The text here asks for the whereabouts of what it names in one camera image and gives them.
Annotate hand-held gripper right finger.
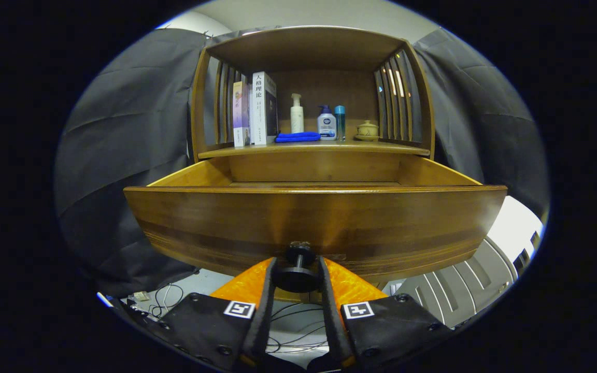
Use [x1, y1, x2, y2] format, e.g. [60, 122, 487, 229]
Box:
[318, 256, 457, 371]

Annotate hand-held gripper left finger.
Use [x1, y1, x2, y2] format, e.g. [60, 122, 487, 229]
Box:
[117, 256, 278, 371]

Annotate wooden drawer with black knob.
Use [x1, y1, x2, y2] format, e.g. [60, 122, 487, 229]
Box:
[123, 155, 508, 293]

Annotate wooden cabinet countertop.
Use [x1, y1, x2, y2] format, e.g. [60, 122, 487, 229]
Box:
[198, 130, 431, 159]

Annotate wooden cabinet with slatted hutch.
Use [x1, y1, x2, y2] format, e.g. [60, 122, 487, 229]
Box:
[191, 26, 436, 304]

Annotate grey ribbed panel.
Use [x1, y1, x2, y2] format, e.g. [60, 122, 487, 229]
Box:
[389, 237, 516, 328]

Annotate blue folded cloth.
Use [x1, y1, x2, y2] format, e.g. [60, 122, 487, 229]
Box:
[275, 132, 321, 143]

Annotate white bottle with blue cap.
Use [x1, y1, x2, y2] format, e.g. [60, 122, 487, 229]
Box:
[317, 105, 337, 141]

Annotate beige lidded teacup with saucer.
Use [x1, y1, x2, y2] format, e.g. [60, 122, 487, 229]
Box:
[353, 120, 380, 142]

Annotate white pump bottle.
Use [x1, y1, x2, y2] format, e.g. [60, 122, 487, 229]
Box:
[290, 93, 305, 134]

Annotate purple thin book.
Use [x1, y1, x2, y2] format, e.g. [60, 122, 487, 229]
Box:
[233, 81, 251, 148]

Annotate thick white book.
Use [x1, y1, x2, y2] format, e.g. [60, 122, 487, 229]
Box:
[251, 71, 279, 146]

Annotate black floor cables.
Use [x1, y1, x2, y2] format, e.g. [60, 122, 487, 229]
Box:
[151, 282, 330, 355]

